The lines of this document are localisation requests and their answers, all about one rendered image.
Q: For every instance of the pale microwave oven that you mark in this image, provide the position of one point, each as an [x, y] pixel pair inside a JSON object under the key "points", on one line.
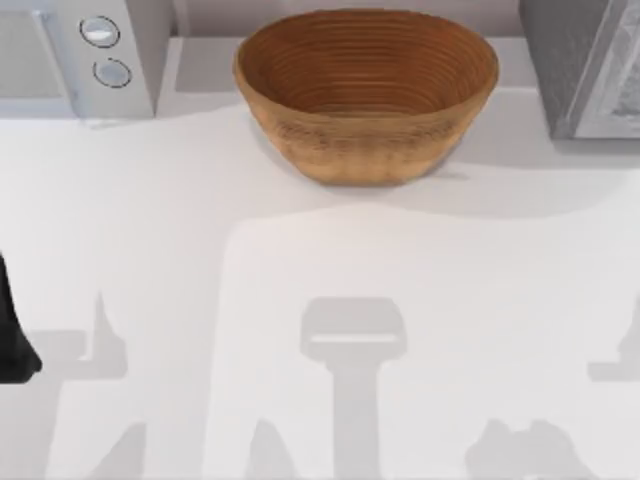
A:
{"points": [[135, 55]]}

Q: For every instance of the grey cabinet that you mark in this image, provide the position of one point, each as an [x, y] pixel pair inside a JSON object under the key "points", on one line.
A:
{"points": [[565, 60]]}

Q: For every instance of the brown woven basket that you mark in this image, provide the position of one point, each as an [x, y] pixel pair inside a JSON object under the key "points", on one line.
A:
{"points": [[365, 145]]}

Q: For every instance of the round microwave knob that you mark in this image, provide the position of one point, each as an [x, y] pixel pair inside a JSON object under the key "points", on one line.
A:
{"points": [[99, 31], [112, 72]]}

